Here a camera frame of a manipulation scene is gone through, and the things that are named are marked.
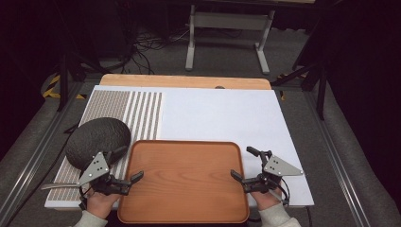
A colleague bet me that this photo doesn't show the person's right hand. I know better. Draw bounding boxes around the person's right hand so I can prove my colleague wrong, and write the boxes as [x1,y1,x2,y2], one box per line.
[250,187,283,212]

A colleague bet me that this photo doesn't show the yellow black hazard tape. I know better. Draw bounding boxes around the yellow black hazard tape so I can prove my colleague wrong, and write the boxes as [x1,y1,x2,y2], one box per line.
[42,74,88,100]
[276,72,309,102]

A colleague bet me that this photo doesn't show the brown wooden tray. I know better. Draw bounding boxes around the brown wooden tray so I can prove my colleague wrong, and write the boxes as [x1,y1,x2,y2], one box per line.
[116,139,251,225]

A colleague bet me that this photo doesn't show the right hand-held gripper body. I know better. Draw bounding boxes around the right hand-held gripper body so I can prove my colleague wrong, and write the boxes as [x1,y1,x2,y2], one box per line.
[243,150,305,194]

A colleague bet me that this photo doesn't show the person's left hand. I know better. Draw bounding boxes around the person's left hand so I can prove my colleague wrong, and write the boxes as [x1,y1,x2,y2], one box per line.
[86,188,121,219]

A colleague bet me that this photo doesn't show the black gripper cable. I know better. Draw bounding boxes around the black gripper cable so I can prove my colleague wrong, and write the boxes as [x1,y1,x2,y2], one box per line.
[276,177,290,208]
[78,186,89,212]

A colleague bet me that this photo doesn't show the bundle of black floor cables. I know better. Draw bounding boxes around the bundle of black floor cables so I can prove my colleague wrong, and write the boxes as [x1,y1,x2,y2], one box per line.
[124,26,192,76]

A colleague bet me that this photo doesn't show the brown striped woven placemat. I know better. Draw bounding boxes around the brown striped woven placemat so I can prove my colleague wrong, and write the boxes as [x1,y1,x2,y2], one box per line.
[46,89,164,202]

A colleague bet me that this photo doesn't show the dark grey knit hat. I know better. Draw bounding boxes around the dark grey knit hat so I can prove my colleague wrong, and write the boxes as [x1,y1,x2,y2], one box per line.
[64,116,132,170]

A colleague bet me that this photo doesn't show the black tripod stand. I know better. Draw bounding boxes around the black tripod stand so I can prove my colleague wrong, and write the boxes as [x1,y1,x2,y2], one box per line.
[271,0,330,121]
[51,0,131,113]

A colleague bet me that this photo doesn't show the white board sheet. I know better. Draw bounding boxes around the white board sheet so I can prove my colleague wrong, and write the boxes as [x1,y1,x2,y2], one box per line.
[44,84,316,209]

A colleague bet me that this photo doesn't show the grey metal table frame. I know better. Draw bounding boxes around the grey metal table frame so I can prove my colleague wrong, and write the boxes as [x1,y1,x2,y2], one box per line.
[184,4,276,76]

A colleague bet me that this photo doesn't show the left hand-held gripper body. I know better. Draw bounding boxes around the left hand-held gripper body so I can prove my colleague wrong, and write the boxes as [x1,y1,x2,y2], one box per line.
[41,151,132,199]

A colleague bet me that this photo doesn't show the aluminium floor rail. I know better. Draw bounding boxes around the aluminium floor rail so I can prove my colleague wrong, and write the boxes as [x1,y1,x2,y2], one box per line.
[0,80,84,223]
[302,90,374,227]

